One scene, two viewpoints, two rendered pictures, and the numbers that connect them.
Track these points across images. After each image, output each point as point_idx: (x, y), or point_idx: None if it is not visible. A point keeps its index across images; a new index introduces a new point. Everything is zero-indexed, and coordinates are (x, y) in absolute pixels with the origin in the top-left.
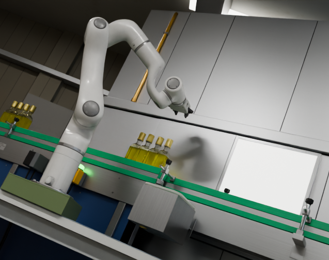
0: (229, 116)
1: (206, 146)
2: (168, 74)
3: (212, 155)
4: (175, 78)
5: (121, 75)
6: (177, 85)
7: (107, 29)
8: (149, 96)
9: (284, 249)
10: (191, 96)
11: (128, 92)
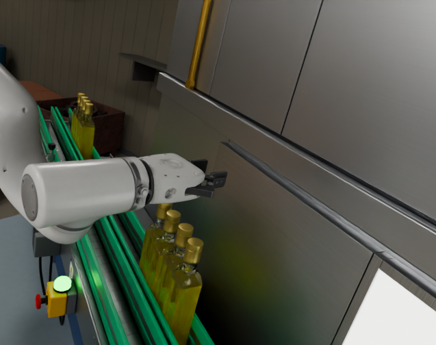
0: (365, 160)
1: (293, 254)
2: (239, 5)
3: (305, 289)
4: (29, 179)
5: (178, 20)
6: (35, 211)
7: None
8: (211, 73)
9: None
10: (279, 77)
11: (186, 62)
